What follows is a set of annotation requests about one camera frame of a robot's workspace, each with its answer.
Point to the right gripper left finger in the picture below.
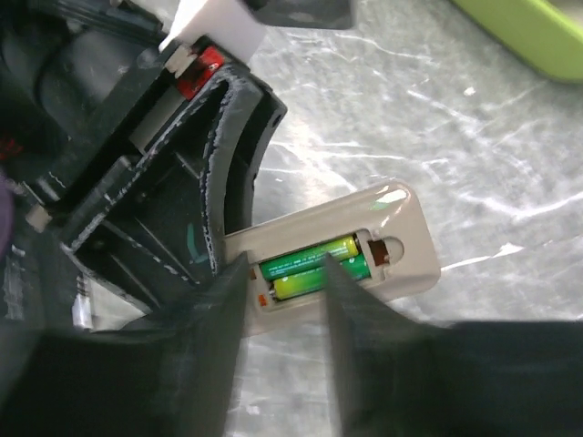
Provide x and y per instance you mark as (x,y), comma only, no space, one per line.
(170,373)

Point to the green battery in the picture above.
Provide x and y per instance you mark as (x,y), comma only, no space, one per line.
(309,258)

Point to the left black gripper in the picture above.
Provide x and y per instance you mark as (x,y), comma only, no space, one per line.
(157,167)

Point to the beige remote control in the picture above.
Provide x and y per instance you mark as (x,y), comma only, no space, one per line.
(393,236)

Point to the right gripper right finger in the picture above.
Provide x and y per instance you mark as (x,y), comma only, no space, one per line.
(394,376)

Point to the green battery table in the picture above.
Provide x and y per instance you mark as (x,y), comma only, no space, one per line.
(312,280)

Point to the green plastic basket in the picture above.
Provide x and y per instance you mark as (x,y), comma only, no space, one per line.
(547,35)

